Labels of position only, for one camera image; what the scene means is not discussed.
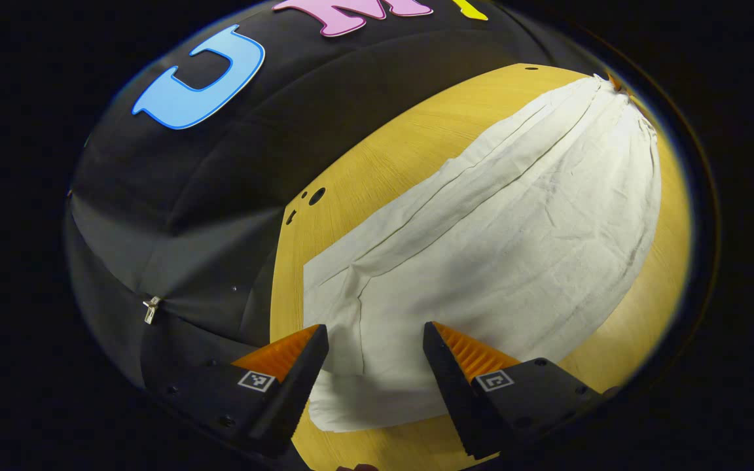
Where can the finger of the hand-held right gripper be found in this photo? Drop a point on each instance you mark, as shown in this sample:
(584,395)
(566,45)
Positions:
(615,82)

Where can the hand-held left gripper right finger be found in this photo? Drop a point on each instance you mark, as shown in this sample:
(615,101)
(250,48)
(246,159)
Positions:
(452,392)

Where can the silver metal clip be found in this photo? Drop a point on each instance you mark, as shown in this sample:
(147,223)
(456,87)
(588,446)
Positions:
(151,309)

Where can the black backdrop cloth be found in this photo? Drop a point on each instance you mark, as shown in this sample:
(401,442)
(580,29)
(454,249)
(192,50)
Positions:
(187,196)

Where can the white jeans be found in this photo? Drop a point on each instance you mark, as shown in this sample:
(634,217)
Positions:
(514,248)

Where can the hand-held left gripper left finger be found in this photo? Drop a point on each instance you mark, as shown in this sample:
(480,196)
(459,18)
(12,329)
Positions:
(295,392)

